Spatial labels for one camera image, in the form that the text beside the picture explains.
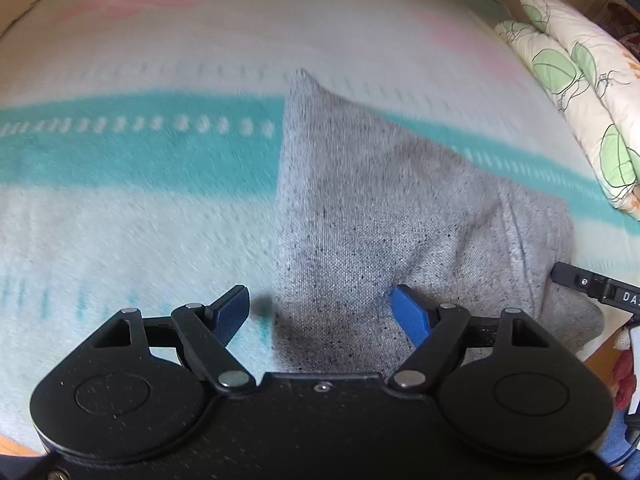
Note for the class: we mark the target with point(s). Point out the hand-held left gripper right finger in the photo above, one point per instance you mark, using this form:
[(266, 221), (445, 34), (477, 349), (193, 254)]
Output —
[(411, 312)]

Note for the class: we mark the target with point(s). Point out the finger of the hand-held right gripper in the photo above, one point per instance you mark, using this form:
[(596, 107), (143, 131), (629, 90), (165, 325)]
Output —
[(577, 280)]

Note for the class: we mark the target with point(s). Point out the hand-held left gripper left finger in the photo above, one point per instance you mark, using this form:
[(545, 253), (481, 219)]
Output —
[(231, 312)]

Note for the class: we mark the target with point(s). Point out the leaf-patterned pillow lower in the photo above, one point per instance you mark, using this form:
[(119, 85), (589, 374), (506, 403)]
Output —
[(590, 90)]

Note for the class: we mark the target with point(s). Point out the teal striped bed blanket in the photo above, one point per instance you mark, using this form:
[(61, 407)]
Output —
[(140, 160)]

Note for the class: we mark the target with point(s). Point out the dark red cloth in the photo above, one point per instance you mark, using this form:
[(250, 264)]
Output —
[(625, 380)]

